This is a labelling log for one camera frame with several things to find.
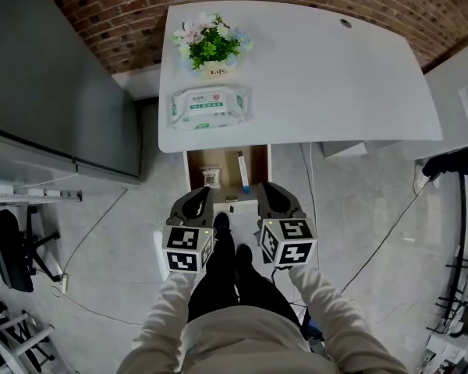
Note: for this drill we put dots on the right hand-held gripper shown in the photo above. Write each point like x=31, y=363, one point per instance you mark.
x=288, y=244

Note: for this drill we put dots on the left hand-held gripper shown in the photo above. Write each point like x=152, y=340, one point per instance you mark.
x=183, y=244

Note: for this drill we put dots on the blue and white box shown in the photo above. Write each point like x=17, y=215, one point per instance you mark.
x=243, y=171

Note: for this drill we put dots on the white wooden drawer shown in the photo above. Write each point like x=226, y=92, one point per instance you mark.
x=228, y=170

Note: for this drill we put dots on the person's right forearm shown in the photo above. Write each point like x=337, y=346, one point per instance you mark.
x=320, y=290

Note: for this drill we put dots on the person's left forearm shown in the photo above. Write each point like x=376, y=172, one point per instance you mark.
x=171, y=298

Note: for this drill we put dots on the person's left leg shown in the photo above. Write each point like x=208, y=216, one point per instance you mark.
x=218, y=271

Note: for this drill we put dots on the person's leg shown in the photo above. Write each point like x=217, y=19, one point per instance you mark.
x=218, y=271
x=257, y=286

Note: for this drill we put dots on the person's right leg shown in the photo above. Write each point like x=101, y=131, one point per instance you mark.
x=257, y=286

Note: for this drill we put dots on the small clear packet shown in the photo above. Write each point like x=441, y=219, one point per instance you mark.
x=210, y=177

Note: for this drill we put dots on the dark blue floor box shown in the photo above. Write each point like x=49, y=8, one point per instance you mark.
x=314, y=331

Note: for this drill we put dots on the person's beige top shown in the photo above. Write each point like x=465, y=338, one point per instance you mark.
x=249, y=341

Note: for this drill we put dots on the white power strip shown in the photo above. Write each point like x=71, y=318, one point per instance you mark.
x=64, y=283

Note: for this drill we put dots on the white wet wipes packet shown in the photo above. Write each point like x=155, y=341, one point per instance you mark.
x=206, y=107

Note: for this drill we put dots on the silver metal rack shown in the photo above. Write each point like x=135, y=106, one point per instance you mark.
x=35, y=194

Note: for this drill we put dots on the white desk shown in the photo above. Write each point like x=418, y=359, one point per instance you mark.
x=327, y=92

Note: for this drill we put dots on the black metal stand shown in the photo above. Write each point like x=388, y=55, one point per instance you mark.
x=458, y=271

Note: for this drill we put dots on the black office chair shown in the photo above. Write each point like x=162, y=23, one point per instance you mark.
x=11, y=255

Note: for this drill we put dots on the potted artificial flower plant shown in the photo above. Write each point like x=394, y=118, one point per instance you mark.
x=210, y=49

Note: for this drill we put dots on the white shelf unit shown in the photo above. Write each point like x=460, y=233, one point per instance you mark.
x=448, y=103

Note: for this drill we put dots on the grey refrigerator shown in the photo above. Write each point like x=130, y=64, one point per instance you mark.
x=43, y=72

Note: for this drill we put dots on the white frame stand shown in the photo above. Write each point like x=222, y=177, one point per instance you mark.
x=11, y=333

